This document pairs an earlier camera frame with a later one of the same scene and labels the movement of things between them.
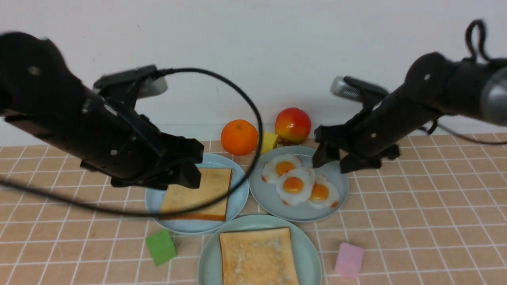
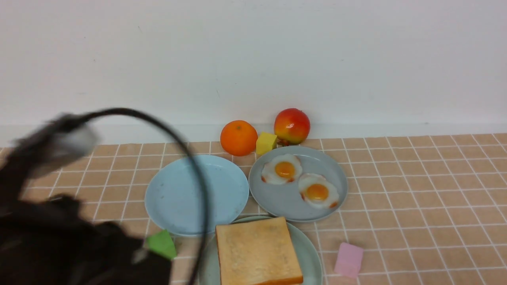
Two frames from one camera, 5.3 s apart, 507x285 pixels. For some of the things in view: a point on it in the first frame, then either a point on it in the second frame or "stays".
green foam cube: (161, 247) stays
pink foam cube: (349, 260) stays
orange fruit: (239, 137) stays
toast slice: (215, 182) -> (257, 252)
